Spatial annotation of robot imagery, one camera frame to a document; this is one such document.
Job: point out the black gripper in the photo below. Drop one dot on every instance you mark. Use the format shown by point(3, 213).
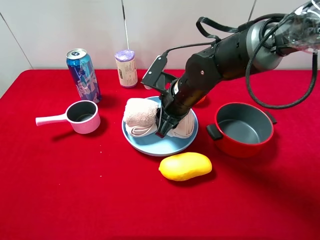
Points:
point(181, 95)

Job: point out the orange mandarin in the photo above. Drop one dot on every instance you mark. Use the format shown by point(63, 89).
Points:
point(201, 100)

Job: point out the blue plate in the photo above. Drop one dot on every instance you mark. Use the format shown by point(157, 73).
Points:
point(154, 145)

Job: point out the pink towel with band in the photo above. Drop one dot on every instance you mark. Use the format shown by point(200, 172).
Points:
point(140, 120)

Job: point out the red pot with black handles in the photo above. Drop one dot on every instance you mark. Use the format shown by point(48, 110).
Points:
point(241, 130)

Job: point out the blue beverage can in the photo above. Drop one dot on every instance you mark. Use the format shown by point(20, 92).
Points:
point(83, 74)

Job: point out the pink saucepan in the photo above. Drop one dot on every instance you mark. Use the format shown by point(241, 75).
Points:
point(83, 116)

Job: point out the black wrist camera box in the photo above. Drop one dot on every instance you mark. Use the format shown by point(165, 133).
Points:
point(156, 78)

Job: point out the yellow mango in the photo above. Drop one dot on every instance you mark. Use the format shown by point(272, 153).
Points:
point(185, 166)

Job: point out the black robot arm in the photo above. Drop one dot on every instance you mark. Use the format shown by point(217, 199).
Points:
point(254, 47)

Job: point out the red tablecloth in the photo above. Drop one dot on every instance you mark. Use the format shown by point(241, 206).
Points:
point(56, 184)

